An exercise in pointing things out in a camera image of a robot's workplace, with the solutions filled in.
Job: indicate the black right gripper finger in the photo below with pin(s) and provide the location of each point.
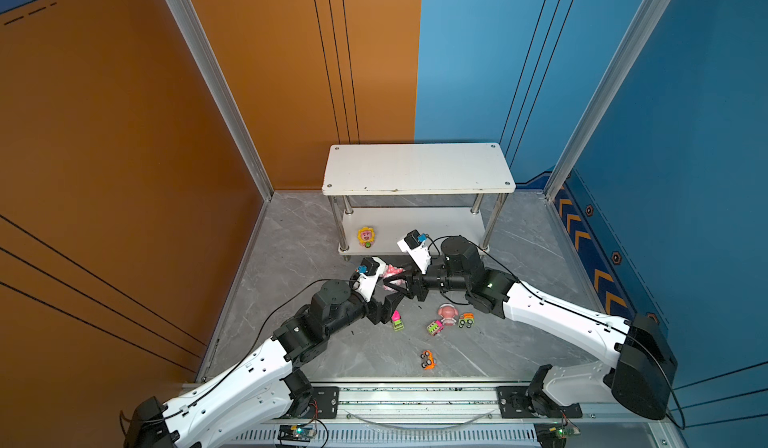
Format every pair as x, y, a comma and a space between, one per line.
416, 291
413, 277

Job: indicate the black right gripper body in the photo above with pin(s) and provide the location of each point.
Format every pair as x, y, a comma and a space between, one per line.
446, 282

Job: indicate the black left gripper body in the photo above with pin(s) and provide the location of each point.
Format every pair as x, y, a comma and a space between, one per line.
355, 310

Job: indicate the pink sheep toy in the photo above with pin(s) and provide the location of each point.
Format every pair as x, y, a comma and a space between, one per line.
394, 278

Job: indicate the pink round head doll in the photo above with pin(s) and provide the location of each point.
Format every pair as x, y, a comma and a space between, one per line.
448, 314

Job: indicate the yellow flower doll toy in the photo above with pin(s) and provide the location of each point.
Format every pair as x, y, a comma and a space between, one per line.
366, 237

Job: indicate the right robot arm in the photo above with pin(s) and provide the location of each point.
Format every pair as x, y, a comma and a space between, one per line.
633, 363

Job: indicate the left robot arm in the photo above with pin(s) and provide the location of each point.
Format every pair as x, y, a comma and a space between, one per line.
266, 383

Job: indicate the white two-tier shelf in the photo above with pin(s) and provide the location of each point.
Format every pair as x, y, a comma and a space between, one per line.
475, 170

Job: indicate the pink green toy truck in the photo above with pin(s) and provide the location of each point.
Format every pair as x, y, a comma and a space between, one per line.
396, 321

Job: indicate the pink green toy car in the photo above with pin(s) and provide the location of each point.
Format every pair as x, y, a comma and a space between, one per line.
434, 327

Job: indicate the orange green toy car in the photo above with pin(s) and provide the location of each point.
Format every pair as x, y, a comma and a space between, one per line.
466, 321

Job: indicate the orange toy race car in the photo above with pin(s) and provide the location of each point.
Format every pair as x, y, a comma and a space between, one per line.
427, 360

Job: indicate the left green circuit board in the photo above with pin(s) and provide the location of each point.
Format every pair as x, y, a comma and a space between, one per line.
297, 434

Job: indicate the green circuit board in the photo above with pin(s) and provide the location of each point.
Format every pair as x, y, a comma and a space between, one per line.
297, 434
555, 436

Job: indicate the right green circuit board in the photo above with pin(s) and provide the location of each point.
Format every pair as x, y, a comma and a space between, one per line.
555, 436

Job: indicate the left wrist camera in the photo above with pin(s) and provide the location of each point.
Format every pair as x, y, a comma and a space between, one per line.
365, 279

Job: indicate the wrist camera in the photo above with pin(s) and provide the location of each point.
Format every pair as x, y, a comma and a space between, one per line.
365, 279
416, 246

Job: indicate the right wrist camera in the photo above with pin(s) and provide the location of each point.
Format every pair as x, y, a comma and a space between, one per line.
416, 246

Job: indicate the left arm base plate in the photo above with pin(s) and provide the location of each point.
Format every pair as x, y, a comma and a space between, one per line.
320, 402

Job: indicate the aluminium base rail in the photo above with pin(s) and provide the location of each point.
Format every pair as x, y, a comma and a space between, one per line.
453, 413

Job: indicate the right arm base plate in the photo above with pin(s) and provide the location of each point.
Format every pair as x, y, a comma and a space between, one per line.
515, 402

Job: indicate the right aluminium corner post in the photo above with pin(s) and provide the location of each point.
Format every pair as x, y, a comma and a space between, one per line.
639, 31

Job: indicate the aluminium corner post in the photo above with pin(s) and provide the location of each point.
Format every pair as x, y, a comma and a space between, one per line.
199, 46
639, 31

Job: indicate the left aluminium corner post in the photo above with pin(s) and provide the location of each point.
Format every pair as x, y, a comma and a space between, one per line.
199, 46

